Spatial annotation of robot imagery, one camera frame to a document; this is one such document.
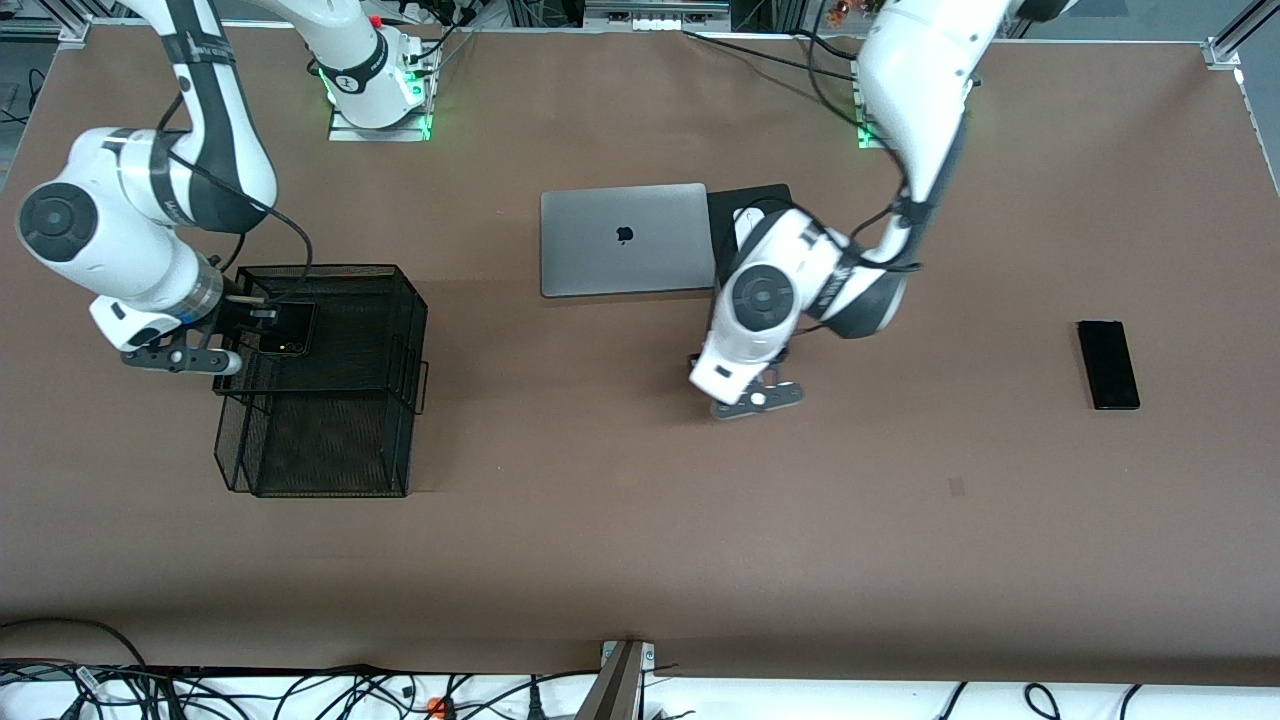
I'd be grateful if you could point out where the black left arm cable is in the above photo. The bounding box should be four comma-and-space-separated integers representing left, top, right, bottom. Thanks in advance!
795, 25, 926, 276

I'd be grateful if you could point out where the aluminium frame rail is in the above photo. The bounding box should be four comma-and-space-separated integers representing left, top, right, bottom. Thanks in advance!
0, 15, 93, 46
1205, 0, 1280, 71

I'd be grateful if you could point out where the silver laptop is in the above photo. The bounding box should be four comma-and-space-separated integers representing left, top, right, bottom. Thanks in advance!
540, 182, 719, 299

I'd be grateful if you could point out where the white power strip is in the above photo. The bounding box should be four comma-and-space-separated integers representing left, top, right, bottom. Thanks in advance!
585, 0, 731, 31

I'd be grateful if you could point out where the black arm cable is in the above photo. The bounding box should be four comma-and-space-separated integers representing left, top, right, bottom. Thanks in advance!
795, 25, 926, 276
155, 90, 313, 306

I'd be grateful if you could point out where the black flip phone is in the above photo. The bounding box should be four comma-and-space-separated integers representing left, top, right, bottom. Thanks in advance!
257, 300, 318, 358

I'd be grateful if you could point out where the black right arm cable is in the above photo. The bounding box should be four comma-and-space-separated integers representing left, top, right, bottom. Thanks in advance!
155, 90, 313, 306

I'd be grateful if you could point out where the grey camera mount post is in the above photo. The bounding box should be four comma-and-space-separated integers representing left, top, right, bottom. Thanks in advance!
575, 640, 656, 720

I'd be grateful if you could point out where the black wire mesh organizer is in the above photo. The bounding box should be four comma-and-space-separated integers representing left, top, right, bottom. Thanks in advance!
212, 264, 431, 499

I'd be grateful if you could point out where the black mouse pad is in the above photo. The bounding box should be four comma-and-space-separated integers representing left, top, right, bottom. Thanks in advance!
706, 183, 796, 293

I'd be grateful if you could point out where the black slab smartphone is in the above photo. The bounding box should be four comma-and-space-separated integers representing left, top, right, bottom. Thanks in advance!
1076, 319, 1142, 412

